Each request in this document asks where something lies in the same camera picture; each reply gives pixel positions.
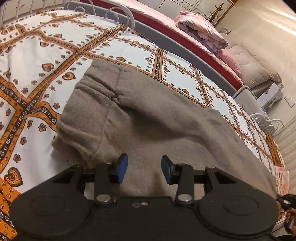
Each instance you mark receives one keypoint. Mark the white metal headboard frame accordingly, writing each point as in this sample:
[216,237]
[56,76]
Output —
[268,126]

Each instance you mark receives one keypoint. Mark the white wine bottle box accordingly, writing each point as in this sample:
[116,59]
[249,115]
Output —
[270,97]

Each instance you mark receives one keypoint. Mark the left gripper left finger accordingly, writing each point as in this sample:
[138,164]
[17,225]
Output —
[61,204]

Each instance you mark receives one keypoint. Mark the white sliding door wardrobe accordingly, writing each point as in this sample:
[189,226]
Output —
[205,8]

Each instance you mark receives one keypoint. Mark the white wall switch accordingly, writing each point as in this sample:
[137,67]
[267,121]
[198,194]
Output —
[290,101]

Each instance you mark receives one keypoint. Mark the wooden coat stand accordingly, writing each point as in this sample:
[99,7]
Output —
[213,15]

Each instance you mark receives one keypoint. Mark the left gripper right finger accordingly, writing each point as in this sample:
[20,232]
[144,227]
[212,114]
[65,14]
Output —
[222,203]

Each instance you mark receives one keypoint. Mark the folded peach checked cloth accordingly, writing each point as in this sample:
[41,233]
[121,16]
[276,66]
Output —
[282,177]

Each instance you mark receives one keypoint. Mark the grey-brown fleece pants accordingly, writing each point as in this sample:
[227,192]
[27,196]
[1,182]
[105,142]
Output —
[115,109]

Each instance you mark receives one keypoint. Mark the pink pillow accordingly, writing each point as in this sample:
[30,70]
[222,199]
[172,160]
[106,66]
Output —
[230,60]

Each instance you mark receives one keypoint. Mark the folded pink comforter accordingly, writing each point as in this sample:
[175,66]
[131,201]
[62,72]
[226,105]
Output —
[202,30]

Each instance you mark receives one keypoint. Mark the orange heart patterned bedsheet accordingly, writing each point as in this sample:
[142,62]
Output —
[43,56]

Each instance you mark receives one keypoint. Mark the pink quilted large bed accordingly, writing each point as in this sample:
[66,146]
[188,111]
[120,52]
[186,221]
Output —
[163,31]

